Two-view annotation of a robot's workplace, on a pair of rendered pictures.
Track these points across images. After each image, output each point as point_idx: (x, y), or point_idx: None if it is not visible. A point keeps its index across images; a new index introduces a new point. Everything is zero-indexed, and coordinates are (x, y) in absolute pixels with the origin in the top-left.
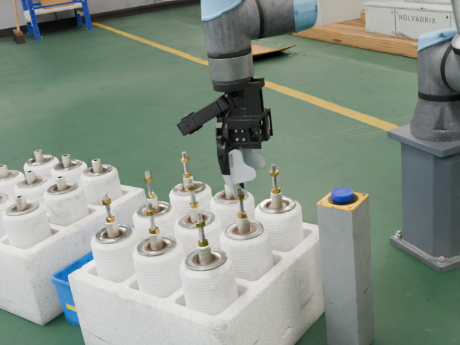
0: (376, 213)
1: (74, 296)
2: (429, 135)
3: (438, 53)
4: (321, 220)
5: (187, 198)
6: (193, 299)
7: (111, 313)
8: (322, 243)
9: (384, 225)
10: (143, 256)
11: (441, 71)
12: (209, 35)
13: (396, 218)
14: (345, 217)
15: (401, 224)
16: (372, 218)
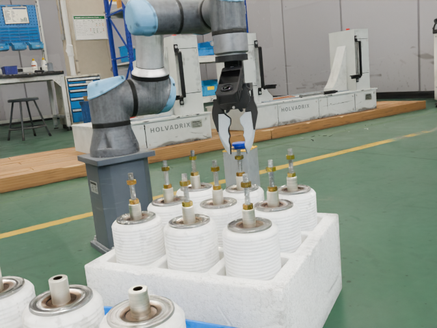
0: (52, 269)
1: (285, 316)
2: (132, 149)
3: (125, 88)
4: (249, 162)
5: (160, 217)
6: (315, 215)
7: (305, 289)
8: (250, 179)
9: (79, 264)
10: (293, 206)
11: (134, 99)
12: (242, 13)
13: (70, 261)
14: (255, 152)
15: (83, 258)
16: (62, 269)
